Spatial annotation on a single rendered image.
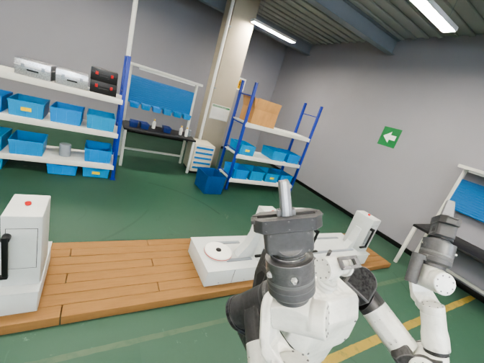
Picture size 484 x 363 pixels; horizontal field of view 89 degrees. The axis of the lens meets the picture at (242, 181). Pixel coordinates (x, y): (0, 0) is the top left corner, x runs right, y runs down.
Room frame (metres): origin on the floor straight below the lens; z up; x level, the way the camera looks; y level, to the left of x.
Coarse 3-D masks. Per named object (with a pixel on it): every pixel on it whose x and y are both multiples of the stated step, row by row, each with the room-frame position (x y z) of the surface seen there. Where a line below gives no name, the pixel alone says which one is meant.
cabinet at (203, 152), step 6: (198, 144) 5.24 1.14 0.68; (204, 144) 5.38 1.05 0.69; (210, 144) 5.60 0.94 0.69; (186, 150) 5.63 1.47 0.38; (198, 150) 5.24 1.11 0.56; (204, 150) 5.31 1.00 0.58; (210, 150) 5.38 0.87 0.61; (186, 156) 5.54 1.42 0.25; (192, 156) 5.20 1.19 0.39; (198, 156) 5.26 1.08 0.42; (204, 156) 5.35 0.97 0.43; (210, 156) 5.42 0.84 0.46; (186, 162) 5.47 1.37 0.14; (192, 162) 5.21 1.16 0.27; (198, 162) 5.27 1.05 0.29; (204, 162) 5.35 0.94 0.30; (210, 162) 5.45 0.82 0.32; (186, 168) 5.45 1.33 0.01; (192, 168) 5.22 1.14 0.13
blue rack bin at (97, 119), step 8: (88, 112) 3.65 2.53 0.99; (96, 112) 3.98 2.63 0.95; (104, 112) 4.05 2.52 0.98; (88, 120) 3.53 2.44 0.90; (96, 120) 3.59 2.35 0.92; (104, 120) 3.65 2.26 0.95; (112, 120) 3.70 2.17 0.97; (96, 128) 3.60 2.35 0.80; (104, 128) 3.66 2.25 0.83; (112, 128) 3.71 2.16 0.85
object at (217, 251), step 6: (210, 246) 2.27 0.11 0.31; (216, 246) 2.31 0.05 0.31; (222, 246) 2.34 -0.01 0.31; (210, 252) 2.18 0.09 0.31; (216, 252) 2.21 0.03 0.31; (222, 252) 2.24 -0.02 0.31; (228, 252) 2.27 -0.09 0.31; (210, 258) 2.12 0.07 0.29; (216, 258) 2.11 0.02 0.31; (222, 258) 2.14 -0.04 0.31; (228, 258) 2.18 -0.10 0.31
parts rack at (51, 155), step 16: (128, 64) 3.74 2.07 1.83; (16, 80) 3.07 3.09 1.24; (32, 80) 3.16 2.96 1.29; (96, 96) 3.55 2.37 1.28; (0, 112) 3.01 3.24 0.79; (48, 112) 3.70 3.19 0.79; (64, 128) 3.36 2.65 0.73; (80, 128) 3.46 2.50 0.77; (32, 160) 3.17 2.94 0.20; (48, 160) 3.27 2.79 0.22; (64, 160) 3.38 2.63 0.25; (80, 160) 3.53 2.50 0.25; (112, 160) 3.94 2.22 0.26; (112, 176) 3.74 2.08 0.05
